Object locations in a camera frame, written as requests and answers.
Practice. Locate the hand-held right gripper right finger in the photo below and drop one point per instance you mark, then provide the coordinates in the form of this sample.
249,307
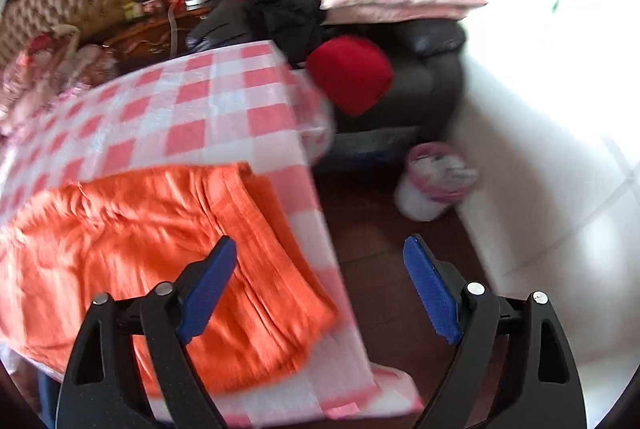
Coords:
432,289

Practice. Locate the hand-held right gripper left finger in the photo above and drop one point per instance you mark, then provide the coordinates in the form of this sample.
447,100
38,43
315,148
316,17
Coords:
210,289

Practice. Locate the orange pants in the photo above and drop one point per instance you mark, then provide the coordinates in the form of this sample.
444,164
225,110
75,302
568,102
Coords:
125,234

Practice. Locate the white bin with pink bag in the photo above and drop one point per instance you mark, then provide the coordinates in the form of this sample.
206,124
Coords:
425,194

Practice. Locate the red white checkered tablecloth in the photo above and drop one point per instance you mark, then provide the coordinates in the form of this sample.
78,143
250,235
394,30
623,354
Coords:
200,109

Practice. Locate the person's leg in jeans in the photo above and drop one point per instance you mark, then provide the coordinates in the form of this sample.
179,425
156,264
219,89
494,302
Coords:
47,399

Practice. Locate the white wardrobe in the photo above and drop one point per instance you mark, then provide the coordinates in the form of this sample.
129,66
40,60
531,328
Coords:
550,109

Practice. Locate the black leather armchair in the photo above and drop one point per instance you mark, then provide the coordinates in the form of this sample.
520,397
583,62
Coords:
425,74

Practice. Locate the red cushion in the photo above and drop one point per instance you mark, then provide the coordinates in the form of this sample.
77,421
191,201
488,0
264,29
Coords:
350,74

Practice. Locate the dark wooden nightstand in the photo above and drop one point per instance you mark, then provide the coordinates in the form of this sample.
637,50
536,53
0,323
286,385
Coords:
145,36

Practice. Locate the folded pink floral quilt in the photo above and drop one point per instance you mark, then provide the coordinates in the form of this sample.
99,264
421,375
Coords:
30,74

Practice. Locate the black clothing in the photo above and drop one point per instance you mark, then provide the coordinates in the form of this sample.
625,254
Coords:
290,19

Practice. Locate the yellow box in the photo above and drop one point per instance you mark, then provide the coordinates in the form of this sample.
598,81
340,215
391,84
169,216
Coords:
132,10

